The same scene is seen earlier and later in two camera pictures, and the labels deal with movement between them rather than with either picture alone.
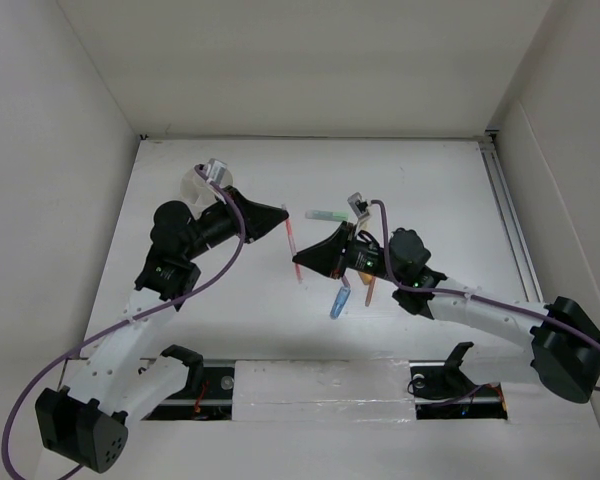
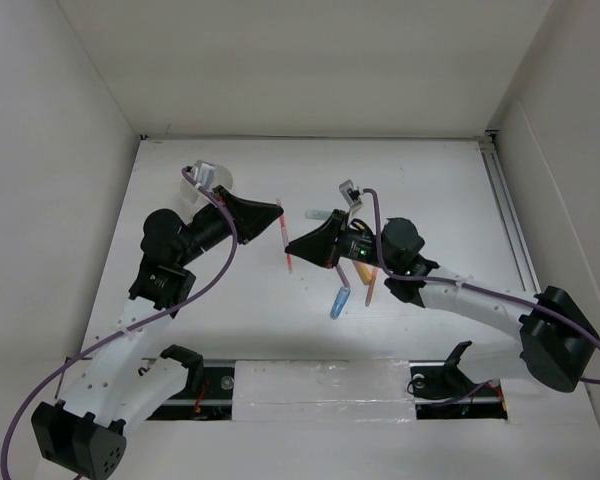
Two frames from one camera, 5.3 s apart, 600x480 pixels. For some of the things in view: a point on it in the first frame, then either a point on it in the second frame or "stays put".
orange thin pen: [370, 290] stays put
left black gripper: [260, 219] stays put
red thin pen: [292, 243] -> [285, 237]
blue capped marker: [340, 300] stays put
